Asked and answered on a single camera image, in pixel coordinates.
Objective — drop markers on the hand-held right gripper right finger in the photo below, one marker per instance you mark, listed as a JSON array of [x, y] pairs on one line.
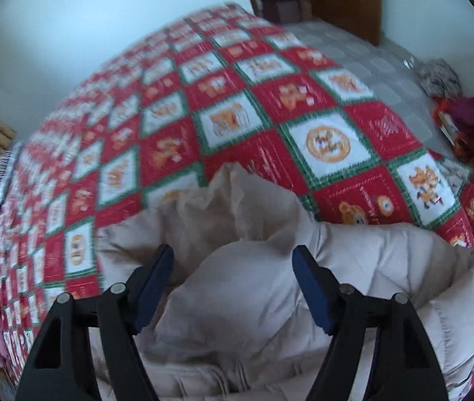
[[312, 284]]

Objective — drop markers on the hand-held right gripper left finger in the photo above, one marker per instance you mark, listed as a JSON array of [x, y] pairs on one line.
[[155, 280]]

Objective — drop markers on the beige down jacket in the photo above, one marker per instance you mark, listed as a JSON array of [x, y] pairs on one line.
[[237, 267]]

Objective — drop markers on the red green printed quilt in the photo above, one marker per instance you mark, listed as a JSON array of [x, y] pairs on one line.
[[262, 133]]

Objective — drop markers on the red cloth pile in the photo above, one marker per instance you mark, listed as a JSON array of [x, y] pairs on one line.
[[467, 121]]

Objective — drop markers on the clear plastic wrapper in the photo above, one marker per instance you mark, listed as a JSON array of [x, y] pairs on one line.
[[410, 62]]

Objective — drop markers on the brown wooden door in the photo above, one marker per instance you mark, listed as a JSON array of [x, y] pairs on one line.
[[337, 0]]

